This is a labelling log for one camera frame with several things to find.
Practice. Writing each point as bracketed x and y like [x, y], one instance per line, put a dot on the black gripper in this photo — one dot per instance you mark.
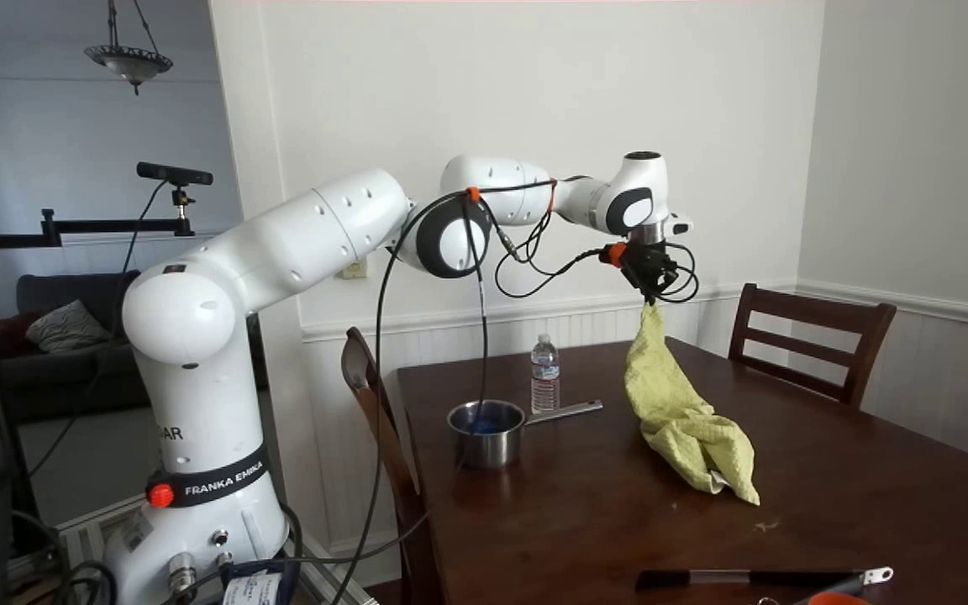
[644, 256]

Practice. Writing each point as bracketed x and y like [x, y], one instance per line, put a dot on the light green waffle towel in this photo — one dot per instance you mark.
[689, 431]

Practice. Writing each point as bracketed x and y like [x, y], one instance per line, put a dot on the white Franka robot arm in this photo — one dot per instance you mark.
[283, 239]

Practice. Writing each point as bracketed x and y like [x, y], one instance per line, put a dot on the clear plastic water bottle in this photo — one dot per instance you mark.
[547, 380]

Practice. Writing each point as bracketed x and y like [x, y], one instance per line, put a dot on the dark wooden chair back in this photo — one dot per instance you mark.
[808, 336]

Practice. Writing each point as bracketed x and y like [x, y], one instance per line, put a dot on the dark wooden chair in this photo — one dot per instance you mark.
[808, 336]
[377, 414]

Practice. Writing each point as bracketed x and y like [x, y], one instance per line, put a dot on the dark wooden table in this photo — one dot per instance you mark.
[377, 371]

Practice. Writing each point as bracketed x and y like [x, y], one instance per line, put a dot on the black long utensil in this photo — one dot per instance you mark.
[664, 578]

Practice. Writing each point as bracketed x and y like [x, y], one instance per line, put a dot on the orange plastic cup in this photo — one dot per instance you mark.
[831, 600]

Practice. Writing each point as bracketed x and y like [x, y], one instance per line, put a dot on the slim metal utensil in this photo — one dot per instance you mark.
[874, 576]

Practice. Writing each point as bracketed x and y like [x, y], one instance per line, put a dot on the hanging ceiling lamp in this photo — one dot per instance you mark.
[129, 55]

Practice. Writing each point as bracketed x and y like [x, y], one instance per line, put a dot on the light grey pillow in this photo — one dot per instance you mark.
[67, 327]

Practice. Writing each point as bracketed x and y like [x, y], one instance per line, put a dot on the dark sofa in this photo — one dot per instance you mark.
[69, 380]

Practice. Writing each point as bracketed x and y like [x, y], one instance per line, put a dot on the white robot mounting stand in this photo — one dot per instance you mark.
[86, 532]

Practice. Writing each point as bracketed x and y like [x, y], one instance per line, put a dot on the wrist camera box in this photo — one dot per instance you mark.
[678, 225]

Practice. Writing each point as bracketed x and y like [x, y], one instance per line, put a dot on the beige wall light switch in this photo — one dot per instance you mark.
[355, 269]

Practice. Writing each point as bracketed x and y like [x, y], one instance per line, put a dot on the black camera on boom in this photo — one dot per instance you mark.
[174, 173]

